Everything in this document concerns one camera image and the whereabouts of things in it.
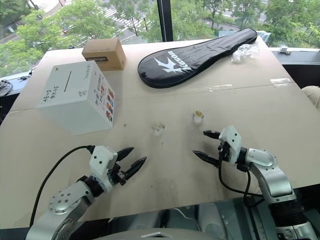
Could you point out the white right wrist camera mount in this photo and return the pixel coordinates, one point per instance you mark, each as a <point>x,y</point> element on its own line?
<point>232,140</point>

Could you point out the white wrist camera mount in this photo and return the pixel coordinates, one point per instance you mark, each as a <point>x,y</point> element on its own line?
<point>232,140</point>
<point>100,160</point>

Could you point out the clear adhesive tape strip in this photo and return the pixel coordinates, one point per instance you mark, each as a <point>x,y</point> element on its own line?
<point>218,86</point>
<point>281,81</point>

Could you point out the black racket cover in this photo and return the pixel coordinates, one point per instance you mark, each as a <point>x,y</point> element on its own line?
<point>187,57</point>

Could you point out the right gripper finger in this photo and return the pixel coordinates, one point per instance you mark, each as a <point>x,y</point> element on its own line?
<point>207,158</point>
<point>212,134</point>

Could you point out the small grey window fitting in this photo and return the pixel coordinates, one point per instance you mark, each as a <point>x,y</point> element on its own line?
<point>285,50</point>

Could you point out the white slotted box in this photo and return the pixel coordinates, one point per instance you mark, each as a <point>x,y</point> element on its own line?
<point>72,95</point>

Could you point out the beige cushion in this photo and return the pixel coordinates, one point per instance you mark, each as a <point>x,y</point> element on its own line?
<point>312,97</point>

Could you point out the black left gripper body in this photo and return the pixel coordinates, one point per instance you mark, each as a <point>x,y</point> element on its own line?
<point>118,175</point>

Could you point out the dark window ledge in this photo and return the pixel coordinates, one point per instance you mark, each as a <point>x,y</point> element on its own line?
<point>300,57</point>

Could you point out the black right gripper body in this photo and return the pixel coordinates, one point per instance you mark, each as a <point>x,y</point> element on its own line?
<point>224,151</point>

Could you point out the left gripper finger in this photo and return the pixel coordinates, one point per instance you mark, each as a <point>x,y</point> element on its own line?
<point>125,152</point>
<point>135,166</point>

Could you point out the dark window frame post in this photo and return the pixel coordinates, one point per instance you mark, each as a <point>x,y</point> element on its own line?
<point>165,20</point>

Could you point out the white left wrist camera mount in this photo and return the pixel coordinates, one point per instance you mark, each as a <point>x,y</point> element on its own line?
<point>100,160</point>

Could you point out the brown cardboard box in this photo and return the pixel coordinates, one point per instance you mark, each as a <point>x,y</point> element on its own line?
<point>105,52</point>

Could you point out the crumpled clear plastic wrap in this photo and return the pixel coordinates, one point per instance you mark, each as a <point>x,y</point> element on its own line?
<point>243,51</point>

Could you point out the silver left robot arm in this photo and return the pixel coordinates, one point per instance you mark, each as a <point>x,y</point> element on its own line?
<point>62,200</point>

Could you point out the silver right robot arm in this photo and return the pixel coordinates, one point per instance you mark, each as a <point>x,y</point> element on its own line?
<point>275,180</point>

